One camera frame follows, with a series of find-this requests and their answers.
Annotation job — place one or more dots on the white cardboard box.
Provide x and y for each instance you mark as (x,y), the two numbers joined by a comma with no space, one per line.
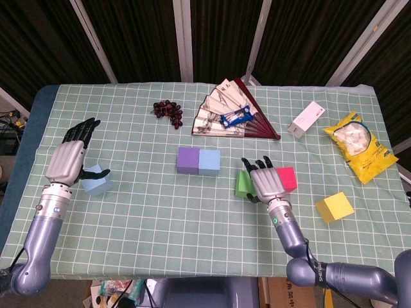
(306,120)

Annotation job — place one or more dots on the white metal frame post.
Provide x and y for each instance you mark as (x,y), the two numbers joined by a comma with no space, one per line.
(258,41)
(183,38)
(93,41)
(363,41)

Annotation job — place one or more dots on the blue padded table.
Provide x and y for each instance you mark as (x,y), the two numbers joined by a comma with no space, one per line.
(29,134)

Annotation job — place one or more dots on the yellow snack bag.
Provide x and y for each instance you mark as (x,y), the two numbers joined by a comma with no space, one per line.
(363,147)

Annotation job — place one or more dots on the yellow foam cube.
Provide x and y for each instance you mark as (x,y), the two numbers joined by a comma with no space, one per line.
(334,208)

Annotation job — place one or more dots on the purple foam cube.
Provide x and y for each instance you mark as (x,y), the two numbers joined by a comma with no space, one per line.
(188,160)

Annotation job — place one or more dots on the green checked tablecloth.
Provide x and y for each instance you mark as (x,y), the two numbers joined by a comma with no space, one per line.
(176,231)

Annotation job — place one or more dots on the green foam cube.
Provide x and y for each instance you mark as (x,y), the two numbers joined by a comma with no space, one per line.
(242,184)

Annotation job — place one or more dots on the colourful printed bag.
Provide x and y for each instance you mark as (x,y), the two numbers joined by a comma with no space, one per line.
(112,292)

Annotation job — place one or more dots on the dark red grape bunch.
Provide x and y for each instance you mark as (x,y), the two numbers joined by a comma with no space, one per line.
(167,110)

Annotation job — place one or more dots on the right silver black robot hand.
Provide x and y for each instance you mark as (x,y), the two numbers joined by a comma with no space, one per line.
(268,184)

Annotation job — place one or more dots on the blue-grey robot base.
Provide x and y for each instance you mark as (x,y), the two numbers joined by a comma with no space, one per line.
(205,293)

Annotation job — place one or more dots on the painted paper folding fan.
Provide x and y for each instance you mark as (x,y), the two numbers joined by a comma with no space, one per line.
(212,106)

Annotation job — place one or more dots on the blue snack wrapper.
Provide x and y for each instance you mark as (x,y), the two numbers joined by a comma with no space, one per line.
(237,116)

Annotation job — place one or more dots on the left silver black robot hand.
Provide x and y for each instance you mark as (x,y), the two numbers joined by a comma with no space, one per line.
(65,160)

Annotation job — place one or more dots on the dark pleated curtain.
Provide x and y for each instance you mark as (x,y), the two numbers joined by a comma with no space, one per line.
(141,35)

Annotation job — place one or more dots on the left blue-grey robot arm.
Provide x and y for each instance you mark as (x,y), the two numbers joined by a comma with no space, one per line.
(41,231)

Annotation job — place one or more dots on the red foam cube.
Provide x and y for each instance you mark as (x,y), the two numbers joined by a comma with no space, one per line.
(289,179)

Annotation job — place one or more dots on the brown cardboard box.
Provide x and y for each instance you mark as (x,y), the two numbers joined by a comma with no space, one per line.
(276,293)

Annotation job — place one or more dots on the light blue foam cube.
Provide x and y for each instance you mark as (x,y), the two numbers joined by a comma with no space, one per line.
(99,187)
(209,163)

